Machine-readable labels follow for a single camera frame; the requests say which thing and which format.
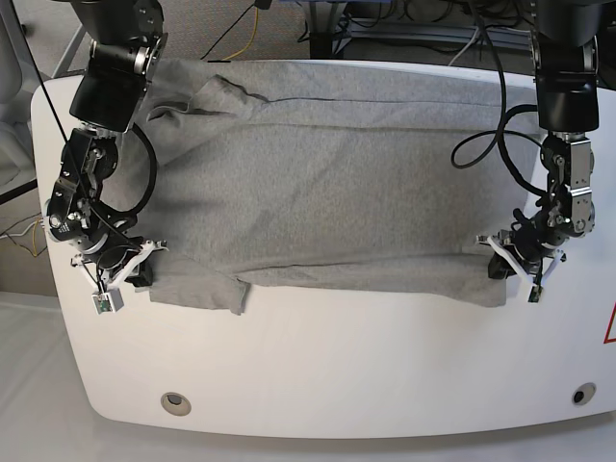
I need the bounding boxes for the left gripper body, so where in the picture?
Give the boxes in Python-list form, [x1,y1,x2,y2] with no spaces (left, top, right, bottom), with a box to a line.
[475,230,567,303]

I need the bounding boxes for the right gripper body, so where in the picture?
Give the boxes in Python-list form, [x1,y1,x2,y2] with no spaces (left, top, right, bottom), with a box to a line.
[70,240,168,315]

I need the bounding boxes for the grey T-shirt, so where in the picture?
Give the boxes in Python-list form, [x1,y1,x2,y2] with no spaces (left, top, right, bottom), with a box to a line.
[136,60,526,314]

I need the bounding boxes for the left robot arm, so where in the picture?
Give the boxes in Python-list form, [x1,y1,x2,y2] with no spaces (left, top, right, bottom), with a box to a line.
[477,1,604,303]

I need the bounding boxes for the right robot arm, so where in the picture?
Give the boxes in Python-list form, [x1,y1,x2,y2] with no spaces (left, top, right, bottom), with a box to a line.
[44,1,167,314]

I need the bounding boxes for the left table grommet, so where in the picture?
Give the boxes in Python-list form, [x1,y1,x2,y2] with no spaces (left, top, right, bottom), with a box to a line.
[161,393,192,417]

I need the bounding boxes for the table grommet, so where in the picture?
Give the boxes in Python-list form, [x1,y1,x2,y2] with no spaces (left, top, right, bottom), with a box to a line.
[161,393,192,417]
[572,382,597,406]

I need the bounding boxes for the right table grommet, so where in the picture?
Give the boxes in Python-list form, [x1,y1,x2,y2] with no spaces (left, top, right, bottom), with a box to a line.
[572,382,597,406]

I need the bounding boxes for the black table leg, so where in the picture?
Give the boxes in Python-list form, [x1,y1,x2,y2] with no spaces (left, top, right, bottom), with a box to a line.
[299,1,350,60]

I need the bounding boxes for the white cable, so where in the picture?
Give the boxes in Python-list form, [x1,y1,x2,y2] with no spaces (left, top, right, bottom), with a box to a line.
[447,23,485,68]

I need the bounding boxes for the tangled black cables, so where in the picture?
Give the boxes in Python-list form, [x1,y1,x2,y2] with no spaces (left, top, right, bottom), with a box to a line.
[297,0,482,54]

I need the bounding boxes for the yellow cable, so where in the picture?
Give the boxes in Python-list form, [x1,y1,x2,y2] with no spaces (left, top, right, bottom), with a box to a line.
[218,7,261,64]

